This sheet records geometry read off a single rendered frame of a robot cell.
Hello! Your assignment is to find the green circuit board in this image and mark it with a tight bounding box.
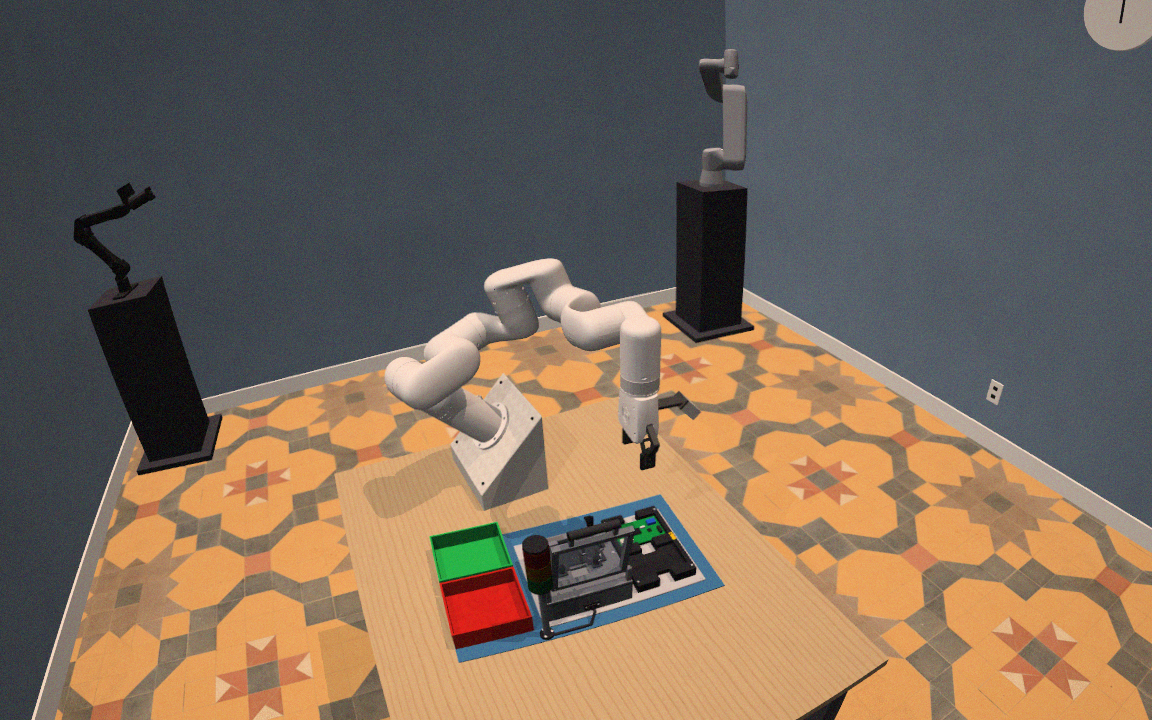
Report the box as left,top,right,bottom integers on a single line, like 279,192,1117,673
621,516,665,544

